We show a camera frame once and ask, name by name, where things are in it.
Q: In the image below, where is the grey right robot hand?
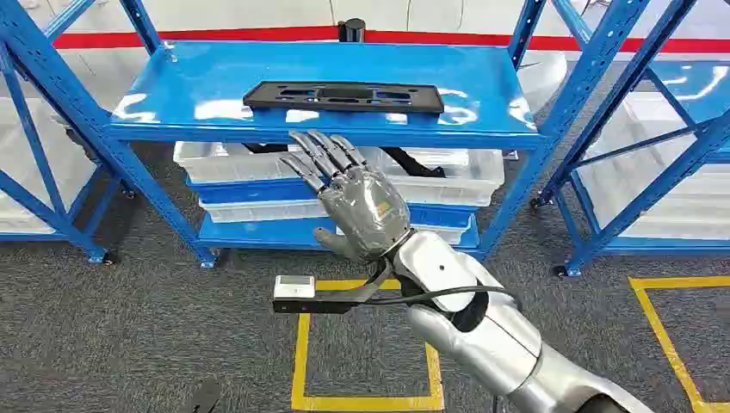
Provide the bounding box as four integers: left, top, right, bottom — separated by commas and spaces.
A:
278, 129, 414, 263

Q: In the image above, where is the black plastic panel part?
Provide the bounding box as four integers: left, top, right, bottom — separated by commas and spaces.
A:
243, 80, 445, 115

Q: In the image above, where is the clear plastic bin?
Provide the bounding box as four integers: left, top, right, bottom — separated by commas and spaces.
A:
359, 146, 506, 208
576, 162, 730, 241
172, 140, 326, 185
584, 90, 717, 172
336, 219, 477, 246
0, 96, 99, 235
198, 198, 329, 225

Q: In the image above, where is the black cylinder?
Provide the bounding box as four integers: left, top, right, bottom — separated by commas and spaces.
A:
337, 17, 368, 45

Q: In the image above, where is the blue metal shelf rack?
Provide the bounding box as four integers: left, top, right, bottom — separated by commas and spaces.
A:
0, 51, 124, 266
0, 0, 654, 270
530, 0, 730, 278

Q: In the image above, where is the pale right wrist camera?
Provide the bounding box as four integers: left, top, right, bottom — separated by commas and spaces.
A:
272, 259, 396, 316

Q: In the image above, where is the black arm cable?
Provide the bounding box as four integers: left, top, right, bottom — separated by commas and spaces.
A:
364, 285, 521, 311

